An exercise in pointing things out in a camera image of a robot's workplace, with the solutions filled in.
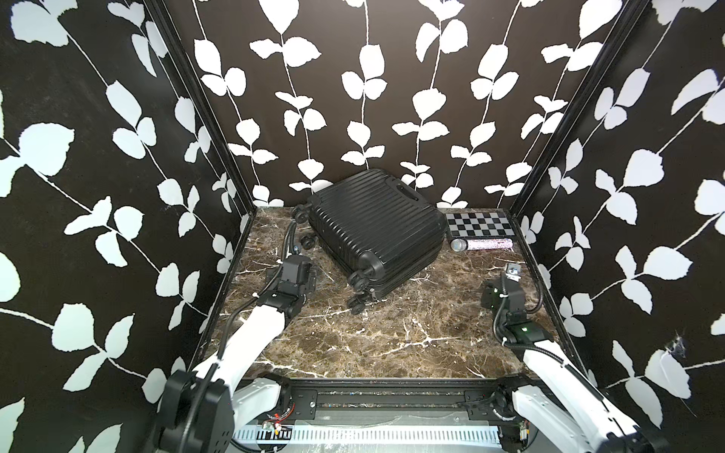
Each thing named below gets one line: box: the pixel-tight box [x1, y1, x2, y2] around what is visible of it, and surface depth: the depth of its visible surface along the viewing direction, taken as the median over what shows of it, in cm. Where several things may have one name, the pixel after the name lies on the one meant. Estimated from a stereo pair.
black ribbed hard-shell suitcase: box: [291, 169, 448, 315], surface depth 88 cm
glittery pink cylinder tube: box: [450, 237, 514, 253], surface depth 109 cm
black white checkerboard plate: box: [444, 211, 516, 239], surface depth 116 cm
